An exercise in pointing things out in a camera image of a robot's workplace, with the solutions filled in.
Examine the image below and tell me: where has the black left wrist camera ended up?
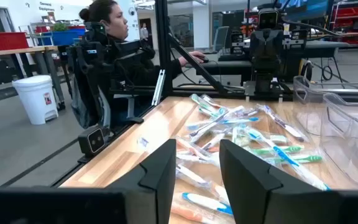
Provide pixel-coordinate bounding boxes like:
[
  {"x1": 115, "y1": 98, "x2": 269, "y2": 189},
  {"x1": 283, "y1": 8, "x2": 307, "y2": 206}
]
[{"x1": 257, "y1": 8, "x2": 281, "y2": 31}]

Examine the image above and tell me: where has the red storage bin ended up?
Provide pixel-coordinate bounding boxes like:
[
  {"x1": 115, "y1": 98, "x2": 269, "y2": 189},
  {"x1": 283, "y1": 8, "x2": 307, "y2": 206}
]
[{"x1": 0, "y1": 31, "x2": 30, "y2": 52}]

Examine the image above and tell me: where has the clear plastic bin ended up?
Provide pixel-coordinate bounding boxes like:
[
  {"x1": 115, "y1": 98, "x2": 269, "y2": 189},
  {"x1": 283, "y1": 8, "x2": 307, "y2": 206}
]
[
  {"x1": 292, "y1": 75, "x2": 358, "y2": 138},
  {"x1": 319, "y1": 92, "x2": 358, "y2": 191}
]

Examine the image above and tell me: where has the red storage shelf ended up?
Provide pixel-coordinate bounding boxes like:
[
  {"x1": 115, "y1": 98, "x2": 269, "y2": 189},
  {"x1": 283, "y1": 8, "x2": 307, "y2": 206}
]
[{"x1": 330, "y1": 1, "x2": 358, "y2": 46}]

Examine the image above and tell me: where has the silver metal bracket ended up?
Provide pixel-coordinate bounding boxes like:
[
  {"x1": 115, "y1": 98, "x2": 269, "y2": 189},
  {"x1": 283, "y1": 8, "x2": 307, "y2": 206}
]
[{"x1": 151, "y1": 68, "x2": 167, "y2": 106}]

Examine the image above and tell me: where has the grey office chair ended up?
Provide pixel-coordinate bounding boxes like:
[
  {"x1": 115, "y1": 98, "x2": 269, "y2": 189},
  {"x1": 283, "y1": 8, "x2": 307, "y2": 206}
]
[{"x1": 211, "y1": 26, "x2": 231, "y2": 53}]

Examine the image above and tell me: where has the person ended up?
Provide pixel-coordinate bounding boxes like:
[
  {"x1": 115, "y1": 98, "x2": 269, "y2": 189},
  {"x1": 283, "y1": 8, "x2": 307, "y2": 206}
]
[
  {"x1": 139, "y1": 22, "x2": 149, "y2": 41},
  {"x1": 78, "y1": 0, "x2": 207, "y2": 94}
]

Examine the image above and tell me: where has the black table-level camera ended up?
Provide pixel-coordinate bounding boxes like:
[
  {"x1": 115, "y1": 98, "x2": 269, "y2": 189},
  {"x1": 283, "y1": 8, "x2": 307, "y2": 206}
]
[{"x1": 78, "y1": 125, "x2": 108, "y2": 157}]

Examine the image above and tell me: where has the green plant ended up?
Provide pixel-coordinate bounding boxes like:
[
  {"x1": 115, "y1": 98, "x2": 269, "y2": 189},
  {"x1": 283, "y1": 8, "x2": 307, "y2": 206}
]
[{"x1": 52, "y1": 22, "x2": 70, "y2": 32}]

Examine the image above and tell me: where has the white trash bin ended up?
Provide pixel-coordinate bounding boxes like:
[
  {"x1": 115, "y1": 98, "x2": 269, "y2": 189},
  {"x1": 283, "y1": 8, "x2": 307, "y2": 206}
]
[{"x1": 12, "y1": 74, "x2": 60, "y2": 126}]

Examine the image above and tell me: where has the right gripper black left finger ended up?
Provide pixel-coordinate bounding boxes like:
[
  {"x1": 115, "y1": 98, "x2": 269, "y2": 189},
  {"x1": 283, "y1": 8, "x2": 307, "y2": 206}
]
[{"x1": 106, "y1": 139, "x2": 177, "y2": 224}]

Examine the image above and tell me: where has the wooden top table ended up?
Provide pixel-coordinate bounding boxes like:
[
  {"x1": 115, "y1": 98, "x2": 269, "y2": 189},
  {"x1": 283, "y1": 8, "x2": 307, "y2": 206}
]
[{"x1": 0, "y1": 45, "x2": 67, "y2": 111}]

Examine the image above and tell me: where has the black office chair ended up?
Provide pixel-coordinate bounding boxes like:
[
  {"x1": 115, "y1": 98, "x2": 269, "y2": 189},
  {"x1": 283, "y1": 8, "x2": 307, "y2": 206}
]
[{"x1": 68, "y1": 43, "x2": 144, "y2": 130}]

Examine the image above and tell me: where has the large blue storage bin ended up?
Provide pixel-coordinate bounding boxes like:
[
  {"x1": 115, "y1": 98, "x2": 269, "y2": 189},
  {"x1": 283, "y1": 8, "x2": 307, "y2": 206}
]
[{"x1": 37, "y1": 28, "x2": 86, "y2": 47}]

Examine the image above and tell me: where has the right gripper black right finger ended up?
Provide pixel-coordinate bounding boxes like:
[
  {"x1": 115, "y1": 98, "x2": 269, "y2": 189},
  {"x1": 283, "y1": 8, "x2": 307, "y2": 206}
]
[{"x1": 219, "y1": 139, "x2": 334, "y2": 224}]

